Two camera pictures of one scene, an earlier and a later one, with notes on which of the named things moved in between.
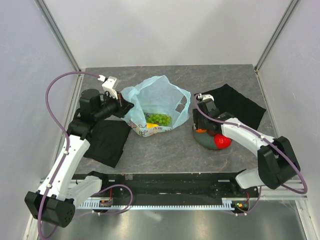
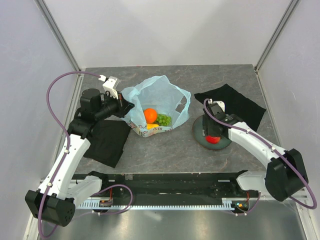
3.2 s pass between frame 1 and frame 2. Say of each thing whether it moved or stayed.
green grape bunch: stayed
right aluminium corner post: stayed
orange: moved
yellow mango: stayed
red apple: moved
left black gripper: stayed
